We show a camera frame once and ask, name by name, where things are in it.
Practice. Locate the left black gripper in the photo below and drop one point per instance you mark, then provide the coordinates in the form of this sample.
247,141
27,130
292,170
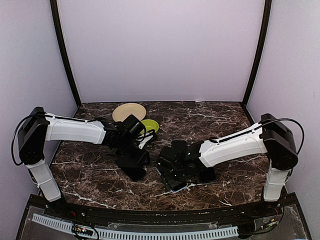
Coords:
138,160

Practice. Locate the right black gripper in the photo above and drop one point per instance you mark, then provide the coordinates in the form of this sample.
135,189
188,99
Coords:
170,181

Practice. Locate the lavender phone case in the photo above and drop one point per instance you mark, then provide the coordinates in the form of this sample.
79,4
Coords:
171,181

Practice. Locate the black phone case bottom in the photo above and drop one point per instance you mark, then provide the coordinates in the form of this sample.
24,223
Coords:
134,173

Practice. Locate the black phone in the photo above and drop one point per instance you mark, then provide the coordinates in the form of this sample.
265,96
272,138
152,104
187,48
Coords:
207,175

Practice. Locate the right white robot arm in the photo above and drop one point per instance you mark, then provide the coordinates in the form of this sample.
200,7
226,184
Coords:
268,136

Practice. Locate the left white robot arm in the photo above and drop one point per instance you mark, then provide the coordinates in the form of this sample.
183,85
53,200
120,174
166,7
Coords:
40,127

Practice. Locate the beige round plate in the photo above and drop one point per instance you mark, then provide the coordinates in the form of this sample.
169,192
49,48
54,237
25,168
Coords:
124,110

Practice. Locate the green plastic bowl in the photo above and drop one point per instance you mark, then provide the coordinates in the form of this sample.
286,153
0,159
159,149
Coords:
150,124

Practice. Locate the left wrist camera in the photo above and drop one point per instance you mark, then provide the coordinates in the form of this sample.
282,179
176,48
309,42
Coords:
138,131

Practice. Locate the black front rail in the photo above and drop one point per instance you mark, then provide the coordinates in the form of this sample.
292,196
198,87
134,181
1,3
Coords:
101,216

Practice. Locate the white slotted cable duct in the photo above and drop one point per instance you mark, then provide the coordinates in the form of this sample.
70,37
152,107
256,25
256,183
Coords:
98,233

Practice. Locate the right black frame post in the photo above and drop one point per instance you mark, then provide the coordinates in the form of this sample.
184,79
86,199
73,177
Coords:
258,52

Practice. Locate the black frame post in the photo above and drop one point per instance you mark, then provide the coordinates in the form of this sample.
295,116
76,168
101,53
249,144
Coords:
258,52
63,51

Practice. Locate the left black frame post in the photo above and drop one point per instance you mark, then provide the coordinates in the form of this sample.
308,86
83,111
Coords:
63,51

